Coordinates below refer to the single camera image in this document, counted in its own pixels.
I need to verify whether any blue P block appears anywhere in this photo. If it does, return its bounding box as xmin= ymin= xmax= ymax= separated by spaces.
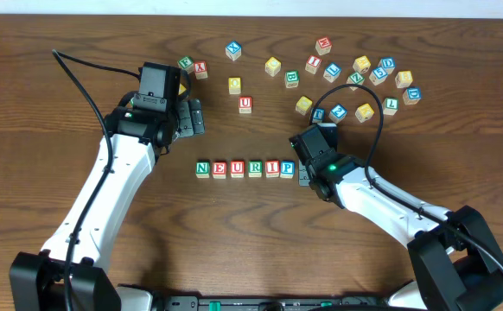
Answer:
xmin=280 ymin=161 xmax=296 ymax=179

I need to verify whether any red i block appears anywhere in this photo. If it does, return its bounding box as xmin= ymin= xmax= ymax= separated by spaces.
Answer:
xmin=305 ymin=55 xmax=322 ymax=74
xmin=265 ymin=160 xmax=280 ymax=178

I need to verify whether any green R block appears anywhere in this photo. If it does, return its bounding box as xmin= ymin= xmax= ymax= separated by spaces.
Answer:
xmin=248 ymin=161 xmax=263 ymax=178

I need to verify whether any green N block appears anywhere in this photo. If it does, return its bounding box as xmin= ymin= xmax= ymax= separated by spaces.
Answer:
xmin=195 ymin=162 xmax=211 ymax=178

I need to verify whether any red U block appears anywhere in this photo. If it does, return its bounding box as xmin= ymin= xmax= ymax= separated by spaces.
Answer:
xmin=230 ymin=161 xmax=245 ymax=178
xmin=239 ymin=96 xmax=252 ymax=114

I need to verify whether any red E block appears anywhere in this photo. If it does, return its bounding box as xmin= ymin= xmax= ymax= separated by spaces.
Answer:
xmin=212 ymin=162 xmax=227 ymax=179

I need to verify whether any green B block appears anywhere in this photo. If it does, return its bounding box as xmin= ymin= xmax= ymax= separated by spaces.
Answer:
xmin=284 ymin=70 xmax=300 ymax=88

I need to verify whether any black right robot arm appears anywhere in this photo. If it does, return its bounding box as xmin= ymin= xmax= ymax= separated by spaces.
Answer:
xmin=299 ymin=149 xmax=503 ymax=310

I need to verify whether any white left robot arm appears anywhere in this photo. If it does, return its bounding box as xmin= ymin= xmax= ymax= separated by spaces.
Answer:
xmin=10 ymin=98 xmax=205 ymax=310

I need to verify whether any yellow block far left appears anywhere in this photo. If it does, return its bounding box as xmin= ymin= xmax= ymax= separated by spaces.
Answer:
xmin=178 ymin=84 xmax=187 ymax=95

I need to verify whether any red Y block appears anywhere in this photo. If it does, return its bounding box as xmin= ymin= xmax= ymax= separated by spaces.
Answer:
xmin=194 ymin=61 xmax=208 ymax=79

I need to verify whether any green F block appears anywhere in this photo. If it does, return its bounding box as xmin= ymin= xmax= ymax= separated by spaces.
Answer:
xmin=177 ymin=55 xmax=194 ymax=73

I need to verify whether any yellow O block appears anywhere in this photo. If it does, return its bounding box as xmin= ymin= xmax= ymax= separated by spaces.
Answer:
xmin=228 ymin=77 xmax=242 ymax=95

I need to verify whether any blue T block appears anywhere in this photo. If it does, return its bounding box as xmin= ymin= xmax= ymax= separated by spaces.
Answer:
xmin=311 ymin=108 xmax=325 ymax=124

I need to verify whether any blue 2 block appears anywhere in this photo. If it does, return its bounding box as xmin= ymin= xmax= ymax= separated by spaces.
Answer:
xmin=328 ymin=104 xmax=347 ymax=124

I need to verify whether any yellow block centre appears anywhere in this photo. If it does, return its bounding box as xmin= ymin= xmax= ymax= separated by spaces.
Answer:
xmin=296 ymin=96 xmax=313 ymax=116

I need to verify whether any blue X block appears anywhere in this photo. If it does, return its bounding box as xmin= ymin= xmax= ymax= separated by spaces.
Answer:
xmin=225 ymin=41 xmax=242 ymax=61

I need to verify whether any yellow pen picture block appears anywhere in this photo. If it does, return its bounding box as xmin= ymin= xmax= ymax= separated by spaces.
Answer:
xmin=355 ymin=103 xmax=374 ymax=123

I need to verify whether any yellow block rear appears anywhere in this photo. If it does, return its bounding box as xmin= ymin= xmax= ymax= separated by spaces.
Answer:
xmin=264 ymin=56 xmax=282 ymax=77

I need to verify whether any blue L block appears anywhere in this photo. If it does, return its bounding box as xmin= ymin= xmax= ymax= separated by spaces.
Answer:
xmin=323 ymin=62 xmax=341 ymax=83

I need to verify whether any green Z block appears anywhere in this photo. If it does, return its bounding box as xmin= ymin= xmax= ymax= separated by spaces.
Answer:
xmin=347 ymin=72 xmax=365 ymax=91

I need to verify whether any green 7 block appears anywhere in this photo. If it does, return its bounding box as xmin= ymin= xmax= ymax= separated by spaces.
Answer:
xmin=383 ymin=98 xmax=399 ymax=116

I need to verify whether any blue 5 block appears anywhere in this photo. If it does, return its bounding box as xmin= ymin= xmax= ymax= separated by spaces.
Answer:
xmin=369 ymin=67 xmax=388 ymax=86

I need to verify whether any yellow monkey picture block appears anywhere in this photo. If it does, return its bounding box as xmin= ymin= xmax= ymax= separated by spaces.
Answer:
xmin=353 ymin=55 xmax=371 ymax=74

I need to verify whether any red H block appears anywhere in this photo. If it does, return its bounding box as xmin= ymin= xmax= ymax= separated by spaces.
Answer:
xmin=315 ymin=36 xmax=333 ymax=55

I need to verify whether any blue D block front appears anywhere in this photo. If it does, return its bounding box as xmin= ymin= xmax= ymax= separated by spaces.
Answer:
xmin=403 ymin=87 xmax=422 ymax=105

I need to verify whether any blue d block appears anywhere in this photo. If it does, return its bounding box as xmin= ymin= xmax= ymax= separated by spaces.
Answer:
xmin=403 ymin=87 xmax=422 ymax=105
xmin=378 ymin=57 xmax=396 ymax=74

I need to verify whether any yellow block right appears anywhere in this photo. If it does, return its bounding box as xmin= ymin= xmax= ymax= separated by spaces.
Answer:
xmin=395 ymin=71 xmax=413 ymax=89

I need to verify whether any blue D block rear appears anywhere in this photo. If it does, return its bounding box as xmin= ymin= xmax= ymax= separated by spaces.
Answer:
xmin=378 ymin=57 xmax=396 ymax=74

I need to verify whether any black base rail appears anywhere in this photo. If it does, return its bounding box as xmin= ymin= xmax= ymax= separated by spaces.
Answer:
xmin=117 ymin=282 xmax=391 ymax=311

